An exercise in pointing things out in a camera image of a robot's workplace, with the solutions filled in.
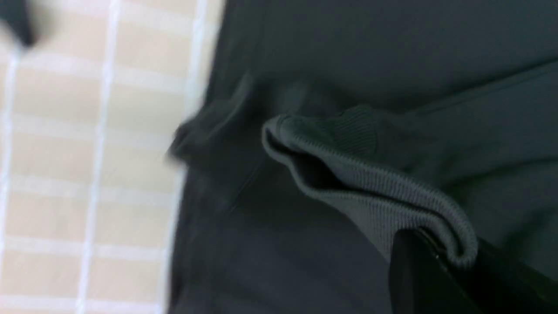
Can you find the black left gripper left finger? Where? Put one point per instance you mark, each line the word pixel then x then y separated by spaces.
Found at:
pixel 420 282

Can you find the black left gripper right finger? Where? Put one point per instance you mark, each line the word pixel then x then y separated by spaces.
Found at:
pixel 498 284

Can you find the dark gray long-sleeve shirt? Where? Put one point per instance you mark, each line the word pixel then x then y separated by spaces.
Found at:
pixel 330 125

